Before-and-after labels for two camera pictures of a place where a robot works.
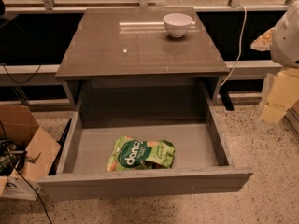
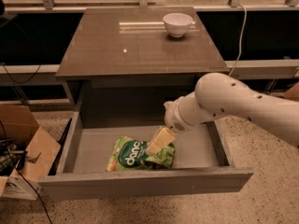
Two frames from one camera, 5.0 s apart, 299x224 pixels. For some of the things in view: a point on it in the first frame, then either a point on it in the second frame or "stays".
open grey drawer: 199,163 stays
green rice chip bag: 128,153 stays
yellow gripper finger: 283,95 → 179,116
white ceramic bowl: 177,24 stays
